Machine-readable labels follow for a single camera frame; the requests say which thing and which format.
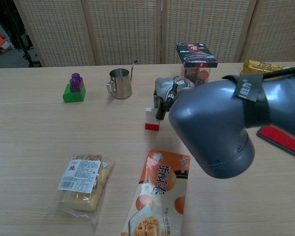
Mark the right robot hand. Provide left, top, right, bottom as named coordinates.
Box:
left=153, top=76, right=195, bottom=122

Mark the red and white block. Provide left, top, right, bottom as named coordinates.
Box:
left=145, top=107, right=161, bottom=132

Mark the stainless steel spouted pitcher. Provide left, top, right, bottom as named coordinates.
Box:
left=106, top=59, right=139, bottom=100

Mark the clear snack box palace lid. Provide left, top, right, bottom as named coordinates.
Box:
left=175, top=42, right=219, bottom=87

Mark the woven rattan folding screen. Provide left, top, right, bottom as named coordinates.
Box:
left=13, top=0, right=295, bottom=68

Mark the purple toy block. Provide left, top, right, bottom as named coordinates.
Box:
left=69, top=72, right=84, bottom=94

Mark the green toy block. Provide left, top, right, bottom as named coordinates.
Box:
left=62, top=83, right=87, bottom=104

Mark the golden biscuit packet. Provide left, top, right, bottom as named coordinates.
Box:
left=239, top=59, right=291, bottom=76

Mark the orange egg roll bag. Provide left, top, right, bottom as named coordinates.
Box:
left=120, top=148, right=191, bottom=236

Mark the packaged bread clear wrapper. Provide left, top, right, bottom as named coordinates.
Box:
left=44, top=153, right=115, bottom=227

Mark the red ink pad clear lid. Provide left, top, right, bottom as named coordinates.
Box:
left=256, top=124, right=295, bottom=158

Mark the black tripod stand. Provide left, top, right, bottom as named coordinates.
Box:
left=3, top=0, right=43, bottom=68

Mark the black velcro strap with label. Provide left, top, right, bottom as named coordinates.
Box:
left=222, top=73, right=271, bottom=129

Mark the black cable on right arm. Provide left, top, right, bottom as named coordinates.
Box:
left=262, top=64, right=295, bottom=80

